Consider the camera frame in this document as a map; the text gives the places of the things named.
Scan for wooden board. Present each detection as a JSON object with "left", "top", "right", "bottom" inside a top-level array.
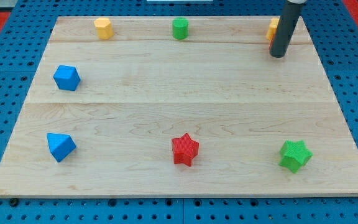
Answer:
[{"left": 0, "top": 16, "right": 358, "bottom": 198}]

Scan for red star block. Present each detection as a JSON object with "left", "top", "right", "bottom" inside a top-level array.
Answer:
[{"left": 172, "top": 133, "right": 200, "bottom": 167}]

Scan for green cylinder block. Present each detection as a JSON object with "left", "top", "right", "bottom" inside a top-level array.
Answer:
[{"left": 172, "top": 17, "right": 189, "bottom": 40}]

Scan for yellow hexagon block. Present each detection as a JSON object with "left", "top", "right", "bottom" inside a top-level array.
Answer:
[{"left": 93, "top": 17, "right": 114, "bottom": 40}]

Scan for blue cube block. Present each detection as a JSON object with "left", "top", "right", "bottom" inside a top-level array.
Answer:
[{"left": 53, "top": 65, "right": 81, "bottom": 91}]

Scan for green star block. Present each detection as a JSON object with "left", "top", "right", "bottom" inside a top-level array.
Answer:
[{"left": 278, "top": 140, "right": 313, "bottom": 174}]

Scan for blue triangle block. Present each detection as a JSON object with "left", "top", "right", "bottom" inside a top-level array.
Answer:
[{"left": 47, "top": 133, "right": 76, "bottom": 162}]

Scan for dark grey pusher stick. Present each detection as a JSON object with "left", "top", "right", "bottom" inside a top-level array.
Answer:
[{"left": 270, "top": 0, "right": 306, "bottom": 58}]

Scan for yellow block at right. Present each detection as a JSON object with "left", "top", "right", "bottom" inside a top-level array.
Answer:
[{"left": 266, "top": 17, "right": 280, "bottom": 40}]

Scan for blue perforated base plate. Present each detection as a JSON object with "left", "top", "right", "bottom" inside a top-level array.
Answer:
[{"left": 0, "top": 1, "right": 358, "bottom": 223}]

